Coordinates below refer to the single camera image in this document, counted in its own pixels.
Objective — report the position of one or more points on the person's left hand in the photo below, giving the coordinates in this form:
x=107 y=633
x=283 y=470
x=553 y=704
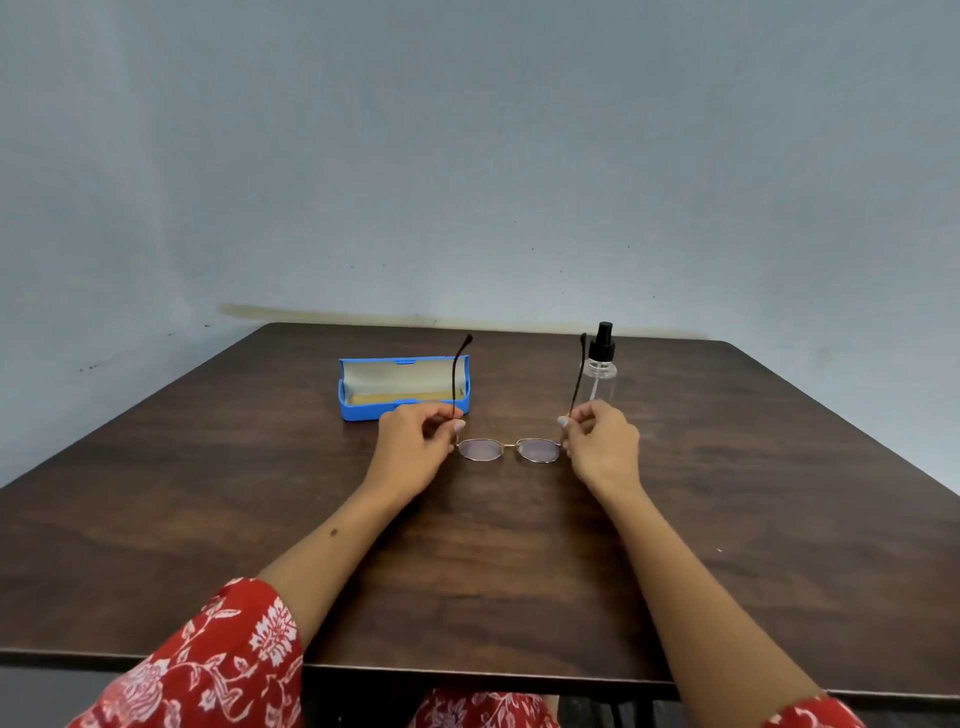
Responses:
x=405 y=457

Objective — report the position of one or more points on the person's right hand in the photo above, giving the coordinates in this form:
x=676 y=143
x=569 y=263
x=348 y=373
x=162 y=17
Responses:
x=604 y=457

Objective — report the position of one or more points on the person's left thumb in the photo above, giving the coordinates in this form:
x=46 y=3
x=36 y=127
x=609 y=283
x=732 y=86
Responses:
x=447 y=435

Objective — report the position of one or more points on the person's right thumb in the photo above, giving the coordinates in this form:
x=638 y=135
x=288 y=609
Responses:
x=570 y=433

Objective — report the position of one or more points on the thin metal frame eyeglasses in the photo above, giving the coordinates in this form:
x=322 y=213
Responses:
x=538 y=451

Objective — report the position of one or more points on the person's right forearm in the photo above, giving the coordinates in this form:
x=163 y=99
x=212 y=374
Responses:
x=690 y=600

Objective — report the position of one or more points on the person's left forearm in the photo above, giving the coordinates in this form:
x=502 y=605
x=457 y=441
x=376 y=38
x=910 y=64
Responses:
x=337 y=547

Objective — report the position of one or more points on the clear spray bottle black cap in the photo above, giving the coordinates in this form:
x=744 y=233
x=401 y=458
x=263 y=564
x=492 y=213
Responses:
x=600 y=371

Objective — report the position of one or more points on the blue eyeglasses case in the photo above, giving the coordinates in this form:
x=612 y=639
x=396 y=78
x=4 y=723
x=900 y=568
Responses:
x=360 y=375

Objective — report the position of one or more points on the red floral dress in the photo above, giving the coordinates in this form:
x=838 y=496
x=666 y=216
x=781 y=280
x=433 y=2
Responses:
x=217 y=660

